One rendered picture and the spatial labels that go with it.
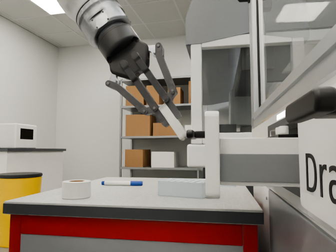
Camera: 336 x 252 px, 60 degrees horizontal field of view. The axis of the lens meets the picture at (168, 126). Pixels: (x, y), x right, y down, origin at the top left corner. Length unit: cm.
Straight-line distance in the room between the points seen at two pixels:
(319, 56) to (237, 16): 112
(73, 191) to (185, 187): 27
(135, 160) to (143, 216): 390
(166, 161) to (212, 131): 399
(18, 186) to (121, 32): 260
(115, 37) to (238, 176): 32
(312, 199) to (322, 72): 12
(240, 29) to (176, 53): 369
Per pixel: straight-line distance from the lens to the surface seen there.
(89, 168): 537
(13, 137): 416
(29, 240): 79
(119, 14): 57
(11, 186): 305
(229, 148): 39
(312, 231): 39
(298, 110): 20
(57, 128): 573
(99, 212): 68
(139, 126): 452
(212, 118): 37
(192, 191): 74
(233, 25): 143
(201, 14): 145
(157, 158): 439
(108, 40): 55
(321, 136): 28
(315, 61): 35
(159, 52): 54
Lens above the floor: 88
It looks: 5 degrees up
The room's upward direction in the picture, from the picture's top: straight up
